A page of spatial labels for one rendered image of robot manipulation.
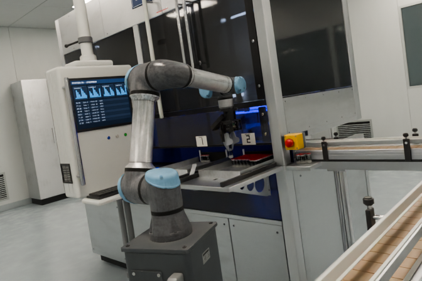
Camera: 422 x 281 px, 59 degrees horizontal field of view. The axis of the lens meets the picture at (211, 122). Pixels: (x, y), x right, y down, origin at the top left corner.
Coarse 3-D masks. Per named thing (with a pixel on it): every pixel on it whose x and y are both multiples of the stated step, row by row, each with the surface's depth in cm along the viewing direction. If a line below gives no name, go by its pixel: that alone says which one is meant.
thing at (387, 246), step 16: (416, 192) 85; (368, 208) 75; (400, 208) 76; (416, 208) 84; (368, 224) 74; (384, 224) 69; (400, 224) 76; (416, 224) 65; (368, 240) 63; (384, 240) 70; (400, 240) 69; (416, 240) 62; (352, 256) 59; (368, 256) 64; (384, 256) 64; (400, 256) 56; (416, 256) 62; (336, 272) 54; (352, 272) 60; (368, 272) 59; (384, 272) 51; (400, 272) 58; (416, 272) 56
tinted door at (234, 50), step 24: (216, 0) 195; (240, 0) 185; (192, 24) 209; (216, 24) 197; (240, 24) 187; (216, 48) 200; (240, 48) 189; (216, 72) 202; (240, 72) 191; (240, 96) 193
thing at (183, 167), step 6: (180, 162) 219; (186, 162) 222; (192, 162) 226; (198, 162) 227; (204, 162) 224; (210, 162) 201; (216, 162) 204; (174, 168) 216; (180, 168) 216; (186, 168) 213; (198, 168) 194; (180, 174) 192
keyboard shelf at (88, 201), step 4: (112, 196) 202; (116, 196) 202; (120, 196) 203; (84, 200) 205; (88, 200) 203; (92, 200) 200; (96, 200) 199; (100, 200) 197; (104, 200) 197; (108, 200) 198; (112, 200) 199; (96, 204) 196; (100, 204) 194
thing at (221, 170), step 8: (272, 160) 183; (208, 168) 187; (216, 168) 191; (224, 168) 196; (232, 168) 192; (240, 168) 189; (248, 168) 169; (256, 168) 174; (200, 176) 182; (208, 176) 178; (216, 176) 175; (224, 176) 171; (232, 176) 168
